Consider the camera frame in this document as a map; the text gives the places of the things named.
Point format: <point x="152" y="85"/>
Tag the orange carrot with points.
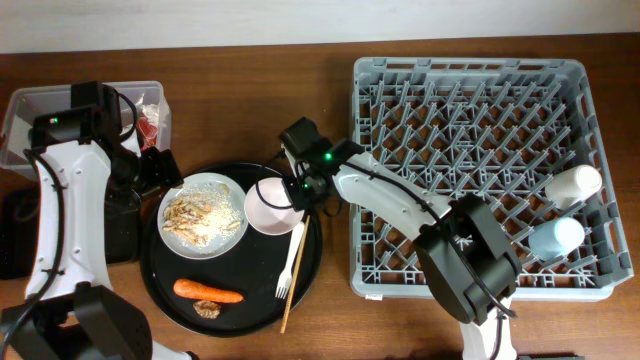
<point x="193" y="290"/>

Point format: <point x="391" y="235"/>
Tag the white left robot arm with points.
<point x="71" y="310"/>

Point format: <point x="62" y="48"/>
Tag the white plastic fork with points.
<point x="285" y="278"/>

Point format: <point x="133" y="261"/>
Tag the white cup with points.
<point x="573" y="186"/>

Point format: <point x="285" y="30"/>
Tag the grey plate with food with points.
<point x="204" y="217"/>

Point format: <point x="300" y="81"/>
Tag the black rectangular bin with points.
<point x="19" y="232"/>

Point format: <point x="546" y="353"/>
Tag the pink bowl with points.
<point x="270" y="213"/>

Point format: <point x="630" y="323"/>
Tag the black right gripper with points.
<point x="296" y="197"/>

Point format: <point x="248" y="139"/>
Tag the clear plastic bin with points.
<point x="28" y="103"/>

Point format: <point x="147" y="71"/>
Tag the brown walnut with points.
<point x="207" y="309"/>

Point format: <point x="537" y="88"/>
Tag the light blue cup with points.
<point x="558" y="237"/>

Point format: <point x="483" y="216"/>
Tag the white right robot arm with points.
<point x="469" y="264"/>

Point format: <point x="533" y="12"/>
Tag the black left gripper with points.
<point x="164" y="168"/>

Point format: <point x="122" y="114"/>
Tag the wooden chopstick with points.
<point x="297" y="265"/>

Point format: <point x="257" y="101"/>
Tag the red and white wrapper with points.
<point x="148" y="125"/>

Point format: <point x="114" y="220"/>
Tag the grey plastic dishwasher rack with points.
<point x="501" y="129"/>

